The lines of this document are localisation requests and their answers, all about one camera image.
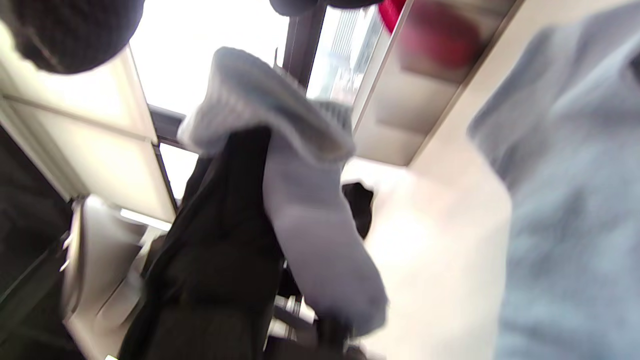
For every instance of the pink sock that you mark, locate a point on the pink sock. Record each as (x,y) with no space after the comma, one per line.
(390,12)
(440,40)

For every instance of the person's right hand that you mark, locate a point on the person's right hand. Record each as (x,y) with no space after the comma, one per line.
(220,250)

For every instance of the person's left hand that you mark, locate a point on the person's left hand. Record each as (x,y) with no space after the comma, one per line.
(300,6)

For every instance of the black sock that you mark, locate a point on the black sock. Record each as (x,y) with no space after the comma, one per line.
(360,210)

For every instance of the light blue sock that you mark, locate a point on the light blue sock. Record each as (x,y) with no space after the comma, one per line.
(575,200)
(310,210)

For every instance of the grey plastic divided organizer box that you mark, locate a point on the grey plastic divided organizer box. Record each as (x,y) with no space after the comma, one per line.
(400,115)

